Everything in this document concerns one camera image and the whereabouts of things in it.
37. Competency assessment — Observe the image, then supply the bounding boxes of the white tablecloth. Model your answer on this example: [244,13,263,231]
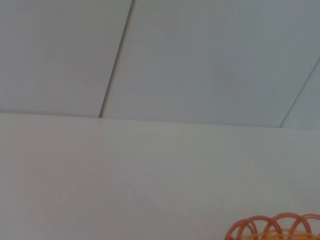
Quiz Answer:
[0,111,320,240]

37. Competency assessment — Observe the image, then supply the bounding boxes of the orange woven plastic basket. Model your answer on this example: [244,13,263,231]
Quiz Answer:
[223,212,320,240]

